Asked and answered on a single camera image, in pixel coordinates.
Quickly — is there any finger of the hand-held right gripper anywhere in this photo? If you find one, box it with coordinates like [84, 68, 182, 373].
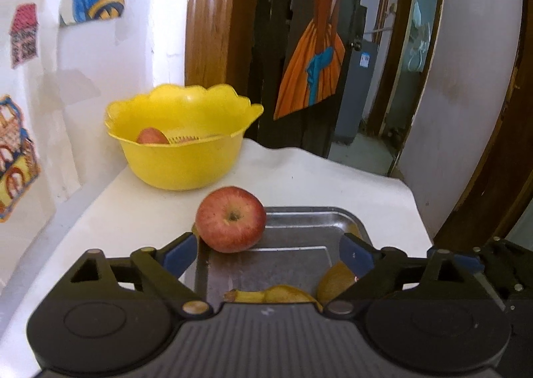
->
[456, 237, 533, 314]

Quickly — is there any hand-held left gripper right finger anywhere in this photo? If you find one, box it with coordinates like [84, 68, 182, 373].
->
[322, 231, 474, 319]

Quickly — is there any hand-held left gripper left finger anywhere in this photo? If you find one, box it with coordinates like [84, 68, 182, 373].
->
[67, 232, 214, 319]

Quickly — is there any small brown kiwi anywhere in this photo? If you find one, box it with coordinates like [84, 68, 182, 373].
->
[315, 260, 357, 304]

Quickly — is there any large striped red apple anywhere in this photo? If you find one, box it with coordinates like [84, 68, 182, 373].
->
[195, 186, 267, 254]

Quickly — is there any metal tray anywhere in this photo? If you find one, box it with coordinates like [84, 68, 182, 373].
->
[181, 206, 375, 308]

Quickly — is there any yellow scalloped plastic bowl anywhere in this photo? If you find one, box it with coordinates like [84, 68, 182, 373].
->
[104, 84, 264, 190]

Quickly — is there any dark red apple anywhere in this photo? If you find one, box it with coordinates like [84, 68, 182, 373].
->
[137, 127, 169, 145]

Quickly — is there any white printed tablecloth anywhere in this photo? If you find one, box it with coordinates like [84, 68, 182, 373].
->
[0, 139, 434, 320]

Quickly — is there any grey cabinet with sticker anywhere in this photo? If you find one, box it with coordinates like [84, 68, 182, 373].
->
[335, 39, 380, 146]

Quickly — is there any orange dress door poster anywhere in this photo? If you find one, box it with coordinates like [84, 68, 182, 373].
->
[273, 0, 346, 120]

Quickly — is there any dark wooden door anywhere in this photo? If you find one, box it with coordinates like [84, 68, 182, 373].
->
[254, 0, 367, 158]

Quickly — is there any brown inner door frame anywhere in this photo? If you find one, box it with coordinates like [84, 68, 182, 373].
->
[368, 0, 449, 179]

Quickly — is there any metal door handle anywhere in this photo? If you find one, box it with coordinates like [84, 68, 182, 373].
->
[352, 26, 394, 50]

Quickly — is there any wooden door frame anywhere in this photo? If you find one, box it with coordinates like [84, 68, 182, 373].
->
[184, 0, 267, 141]

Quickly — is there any coloured houses wall drawing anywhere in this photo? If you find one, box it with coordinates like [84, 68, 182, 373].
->
[0, 0, 57, 224]

